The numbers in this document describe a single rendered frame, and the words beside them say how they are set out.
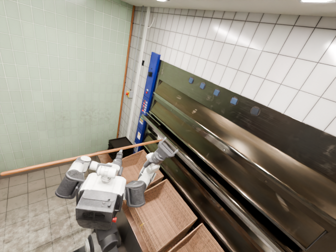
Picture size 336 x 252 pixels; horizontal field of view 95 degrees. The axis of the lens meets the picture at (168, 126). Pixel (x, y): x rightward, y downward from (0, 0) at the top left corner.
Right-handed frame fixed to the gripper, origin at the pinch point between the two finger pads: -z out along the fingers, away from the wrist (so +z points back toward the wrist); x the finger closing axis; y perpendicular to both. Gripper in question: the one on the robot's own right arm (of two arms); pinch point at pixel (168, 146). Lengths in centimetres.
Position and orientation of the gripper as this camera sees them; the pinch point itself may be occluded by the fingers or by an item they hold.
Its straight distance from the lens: 100.2
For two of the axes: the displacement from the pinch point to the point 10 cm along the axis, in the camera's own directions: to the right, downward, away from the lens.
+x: -7.0, -7.0, 0.9
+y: 5.0, -4.1, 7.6
